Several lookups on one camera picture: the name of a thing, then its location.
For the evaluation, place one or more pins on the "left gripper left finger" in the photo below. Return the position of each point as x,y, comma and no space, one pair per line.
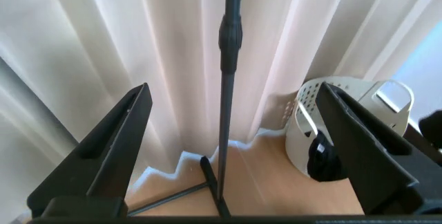
69,189

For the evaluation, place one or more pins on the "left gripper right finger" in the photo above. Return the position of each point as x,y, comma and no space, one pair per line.
366,168

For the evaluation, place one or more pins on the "white laundry basket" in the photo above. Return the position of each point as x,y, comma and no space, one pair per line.
300,144

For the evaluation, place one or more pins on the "black clothes rack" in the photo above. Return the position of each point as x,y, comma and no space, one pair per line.
229,37

